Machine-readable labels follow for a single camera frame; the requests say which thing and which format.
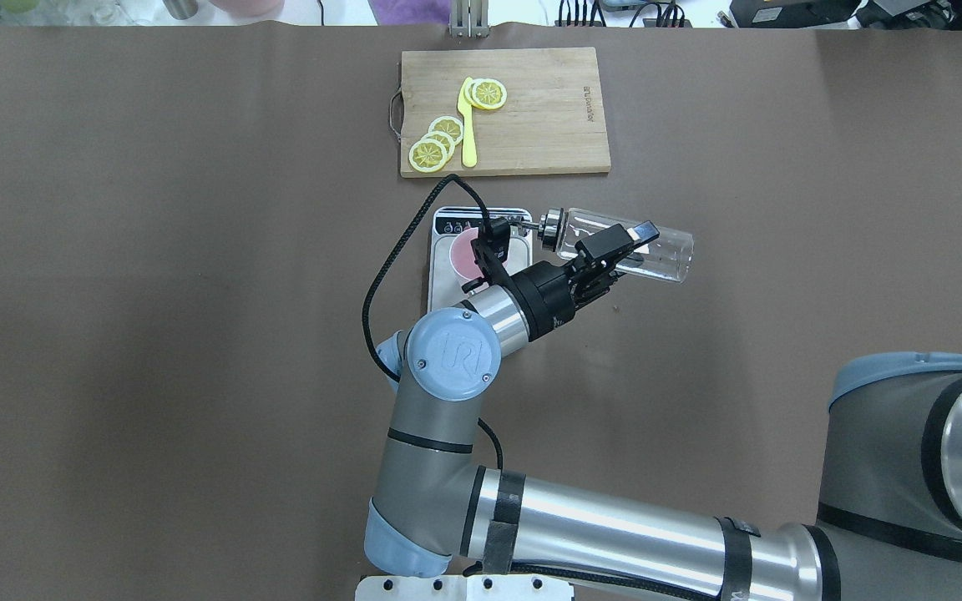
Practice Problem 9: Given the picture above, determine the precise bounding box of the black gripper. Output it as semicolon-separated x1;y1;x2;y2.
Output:
510;221;661;342

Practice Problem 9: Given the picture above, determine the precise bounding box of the clear glass sauce bottle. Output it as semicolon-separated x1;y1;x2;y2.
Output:
537;208;695;284

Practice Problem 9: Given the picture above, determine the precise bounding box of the pink plastic cup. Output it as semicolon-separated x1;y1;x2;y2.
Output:
449;227;483;284

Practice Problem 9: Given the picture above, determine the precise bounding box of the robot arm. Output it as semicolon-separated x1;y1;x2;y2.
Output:
484;214;962;526

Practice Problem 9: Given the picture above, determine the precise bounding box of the silver digital kitchen scale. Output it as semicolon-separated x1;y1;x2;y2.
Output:
425;206;534;311

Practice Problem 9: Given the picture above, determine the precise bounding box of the bamboo cutting board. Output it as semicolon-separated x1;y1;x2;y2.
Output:
398;47;612;178

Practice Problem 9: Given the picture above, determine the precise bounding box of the yellow plastic knife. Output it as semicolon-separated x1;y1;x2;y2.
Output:
457;91;478;168

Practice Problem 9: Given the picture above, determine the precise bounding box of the lemon slice top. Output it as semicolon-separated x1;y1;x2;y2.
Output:
467;78;509;111

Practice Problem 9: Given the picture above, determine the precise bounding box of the lemon slice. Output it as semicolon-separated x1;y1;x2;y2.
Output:
428;115;464;144
467;78;509;111
408;139;450;174
458;78;473;113
423;130;457;155

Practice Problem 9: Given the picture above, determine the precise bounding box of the lemon slice lower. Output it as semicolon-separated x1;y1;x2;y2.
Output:
423;130;457;155

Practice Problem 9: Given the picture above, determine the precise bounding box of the lemon slice middle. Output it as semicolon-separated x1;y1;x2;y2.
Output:
428;115;464;144

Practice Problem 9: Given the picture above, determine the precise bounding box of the lemon slice behind front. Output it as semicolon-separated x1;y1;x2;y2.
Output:
458;78;473;113

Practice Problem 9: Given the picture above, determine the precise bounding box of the purple cloth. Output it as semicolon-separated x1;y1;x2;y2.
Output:
369;0;451;26

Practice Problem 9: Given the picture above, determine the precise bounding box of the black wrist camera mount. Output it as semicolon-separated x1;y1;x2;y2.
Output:
459;218;511;294

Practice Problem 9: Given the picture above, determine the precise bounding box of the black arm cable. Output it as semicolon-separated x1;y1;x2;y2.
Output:
361;174;505;472

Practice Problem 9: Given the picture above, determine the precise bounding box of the aluminium frame post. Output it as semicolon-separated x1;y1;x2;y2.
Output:
448;0;491;38

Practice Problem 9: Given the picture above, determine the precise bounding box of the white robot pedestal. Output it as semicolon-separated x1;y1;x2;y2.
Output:
354;574;575;600

